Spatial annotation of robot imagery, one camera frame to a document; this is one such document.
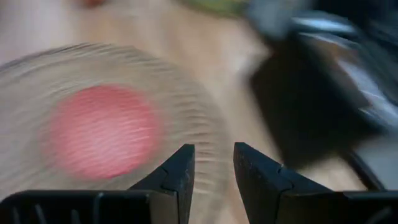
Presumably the round woven straw placemat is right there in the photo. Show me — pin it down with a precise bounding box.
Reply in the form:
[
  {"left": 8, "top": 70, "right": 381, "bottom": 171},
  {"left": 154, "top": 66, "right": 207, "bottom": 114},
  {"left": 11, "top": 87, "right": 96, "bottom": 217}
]
[{"left": 0, "top": 42, "right": 233, "bottom": 224}]

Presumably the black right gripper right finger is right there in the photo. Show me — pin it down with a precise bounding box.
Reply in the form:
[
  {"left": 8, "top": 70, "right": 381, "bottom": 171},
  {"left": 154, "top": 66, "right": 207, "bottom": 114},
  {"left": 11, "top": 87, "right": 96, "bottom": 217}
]
[{"left": 233, "top": 142, "right": 398, "bottom": 224}]

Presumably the red yellow apple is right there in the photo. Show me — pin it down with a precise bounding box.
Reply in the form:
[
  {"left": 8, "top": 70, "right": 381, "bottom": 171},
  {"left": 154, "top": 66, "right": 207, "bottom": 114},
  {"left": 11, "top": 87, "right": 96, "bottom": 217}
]
[{"left": 40, "top": 83, "right": 163, "bottom": 182}]

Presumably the green yellow cereal box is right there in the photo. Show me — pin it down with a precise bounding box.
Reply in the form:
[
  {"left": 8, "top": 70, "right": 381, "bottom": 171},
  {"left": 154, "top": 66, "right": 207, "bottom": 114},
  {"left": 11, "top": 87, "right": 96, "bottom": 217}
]
[{"left": 178, "top": 0, "right": 251, "bottom": 18}]

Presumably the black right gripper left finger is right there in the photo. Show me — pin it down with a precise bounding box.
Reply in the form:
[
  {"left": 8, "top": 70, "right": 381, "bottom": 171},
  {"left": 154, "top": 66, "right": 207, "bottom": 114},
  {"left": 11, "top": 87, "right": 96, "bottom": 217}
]
[{"left": 0, "top": 143, "right": 196, "bottom": 224}]

